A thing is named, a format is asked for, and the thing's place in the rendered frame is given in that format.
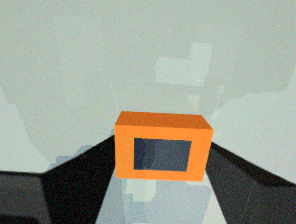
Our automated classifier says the orange block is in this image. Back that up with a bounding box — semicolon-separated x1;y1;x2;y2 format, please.
114;111;214;182

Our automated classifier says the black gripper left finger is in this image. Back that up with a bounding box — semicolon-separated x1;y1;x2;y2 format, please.
0;135;115;224

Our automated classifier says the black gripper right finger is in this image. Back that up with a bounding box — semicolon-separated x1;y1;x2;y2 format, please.
205;141;296;224

